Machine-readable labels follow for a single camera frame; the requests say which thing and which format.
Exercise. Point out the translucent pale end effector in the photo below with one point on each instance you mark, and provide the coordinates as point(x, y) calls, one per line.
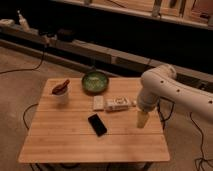
point(142, 118)

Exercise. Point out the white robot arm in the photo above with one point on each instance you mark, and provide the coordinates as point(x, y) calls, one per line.
point(161, 82)

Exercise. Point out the black smartphone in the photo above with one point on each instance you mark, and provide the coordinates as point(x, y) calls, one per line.
point(97, 125)

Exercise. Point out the small white flat box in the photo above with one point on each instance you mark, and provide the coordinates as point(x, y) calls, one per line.
point(98, 103)

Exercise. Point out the green bowl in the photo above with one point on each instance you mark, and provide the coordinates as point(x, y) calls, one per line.
point(95, 82)

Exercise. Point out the wooden table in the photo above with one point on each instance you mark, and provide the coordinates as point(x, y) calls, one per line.
point(63, 134)

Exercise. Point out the white cup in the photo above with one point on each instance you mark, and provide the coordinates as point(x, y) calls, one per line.
point(61, 95)

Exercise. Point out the brown sausage in cup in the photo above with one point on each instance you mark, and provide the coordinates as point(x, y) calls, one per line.
point(61, 86)

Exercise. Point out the dark round object on ledge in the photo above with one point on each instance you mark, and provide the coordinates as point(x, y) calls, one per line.
point(66, 35)

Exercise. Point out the white spray bottle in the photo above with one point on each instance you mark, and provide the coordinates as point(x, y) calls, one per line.
point(23, 22)

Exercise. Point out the white object far left ledge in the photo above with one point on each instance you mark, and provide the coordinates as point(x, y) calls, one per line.
point(7, 22)

